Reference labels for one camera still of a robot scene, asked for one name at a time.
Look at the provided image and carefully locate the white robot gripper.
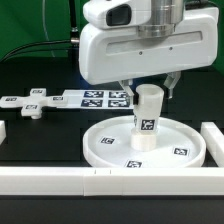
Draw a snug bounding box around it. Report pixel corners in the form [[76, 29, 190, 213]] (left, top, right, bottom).
[[79, 7, 219, 104]]

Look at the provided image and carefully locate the white round table top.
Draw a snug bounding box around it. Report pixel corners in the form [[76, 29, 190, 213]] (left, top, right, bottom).
[[83, 115, 206, 168]]

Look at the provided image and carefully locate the white marker sheet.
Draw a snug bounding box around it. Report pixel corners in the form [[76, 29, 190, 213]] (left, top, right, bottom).
[[63, 90, 133, 110]]

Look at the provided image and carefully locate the white right fence bar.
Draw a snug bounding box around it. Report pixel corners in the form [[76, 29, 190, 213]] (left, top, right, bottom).
[[201, 122, 224, 168]]

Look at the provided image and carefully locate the white fence bar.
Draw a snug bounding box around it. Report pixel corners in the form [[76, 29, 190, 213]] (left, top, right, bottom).
[[0, 167, 224, 196], [201, 122, 224, 168], [0, 120, 6, 145]]

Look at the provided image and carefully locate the white front fence bar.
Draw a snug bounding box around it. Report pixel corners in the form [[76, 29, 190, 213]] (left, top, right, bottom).
[[0, 167, 224, 196]]

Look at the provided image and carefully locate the white cross-shaped table base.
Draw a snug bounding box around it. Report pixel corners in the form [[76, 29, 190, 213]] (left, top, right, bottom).
[[0, 88, 68, 119]]

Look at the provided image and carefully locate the white left fence bar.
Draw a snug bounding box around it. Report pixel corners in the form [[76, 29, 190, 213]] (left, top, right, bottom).
[[0, 120, 6, 145]]

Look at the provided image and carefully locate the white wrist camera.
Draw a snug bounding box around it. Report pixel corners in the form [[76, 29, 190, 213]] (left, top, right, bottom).
[[83, 0, 152, 29]]

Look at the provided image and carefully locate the black vertical cable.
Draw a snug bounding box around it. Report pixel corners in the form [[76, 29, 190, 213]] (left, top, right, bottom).
[[68, 0, 80, 39]]

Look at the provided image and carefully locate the white thin cable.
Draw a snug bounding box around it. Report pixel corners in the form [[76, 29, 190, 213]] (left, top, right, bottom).
[[41, 0, 56, 58]]

